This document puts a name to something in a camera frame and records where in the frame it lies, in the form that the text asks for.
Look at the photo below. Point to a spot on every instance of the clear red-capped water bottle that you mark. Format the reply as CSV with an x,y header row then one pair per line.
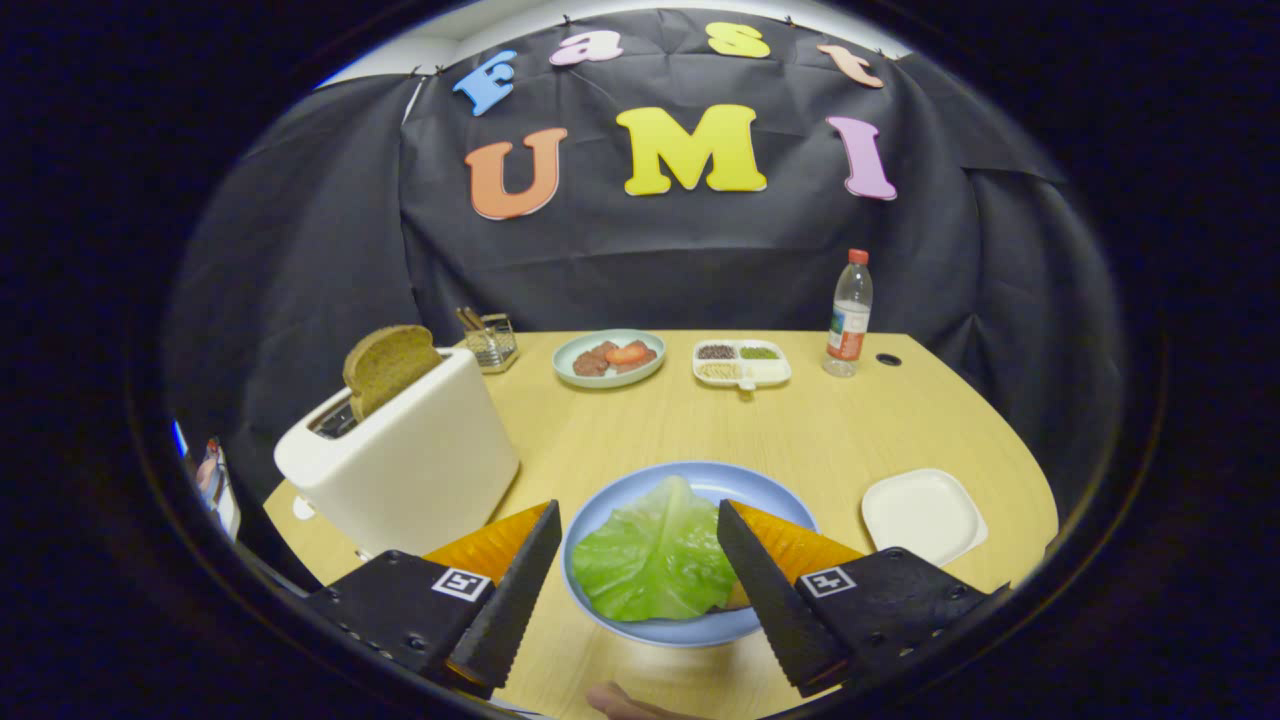
x,y
848,330

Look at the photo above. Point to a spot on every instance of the pale green round plate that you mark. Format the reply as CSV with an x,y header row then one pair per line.
x,y
570,371

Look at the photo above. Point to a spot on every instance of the metal utensil holder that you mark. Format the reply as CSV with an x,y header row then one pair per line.
x,y
492,345

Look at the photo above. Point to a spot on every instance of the green lettuce leaf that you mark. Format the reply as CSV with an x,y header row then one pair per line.
x,y
655,555

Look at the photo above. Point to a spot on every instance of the light brown bread slice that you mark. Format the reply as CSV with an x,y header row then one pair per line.
x,y
390,365

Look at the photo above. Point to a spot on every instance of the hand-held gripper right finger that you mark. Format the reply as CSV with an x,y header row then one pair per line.
x,y
770,610

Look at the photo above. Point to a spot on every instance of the white toaster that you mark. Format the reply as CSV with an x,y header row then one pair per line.
x,y
410,470

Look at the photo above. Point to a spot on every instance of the brown meat slice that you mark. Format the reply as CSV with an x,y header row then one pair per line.
x,y
592,360

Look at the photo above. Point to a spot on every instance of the white divided seasoning dish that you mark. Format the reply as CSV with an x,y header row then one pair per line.
x,y
770,372

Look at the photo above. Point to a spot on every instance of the small white square plate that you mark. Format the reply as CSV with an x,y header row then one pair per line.
x,y
920,515

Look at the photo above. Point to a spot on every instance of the dark brown toast slice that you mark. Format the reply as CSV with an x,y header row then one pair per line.
x,y
737,598

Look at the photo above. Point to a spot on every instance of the blue round plate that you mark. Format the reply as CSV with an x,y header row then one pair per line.
x,y
720,485

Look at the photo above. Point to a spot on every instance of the black backdrop cloth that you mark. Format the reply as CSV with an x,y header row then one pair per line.
x,y
650,260

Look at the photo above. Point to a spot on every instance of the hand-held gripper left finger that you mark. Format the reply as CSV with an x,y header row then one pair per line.
x,y
510,610

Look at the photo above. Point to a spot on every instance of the red tomato slice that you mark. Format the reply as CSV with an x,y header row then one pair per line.
x,y
630,354

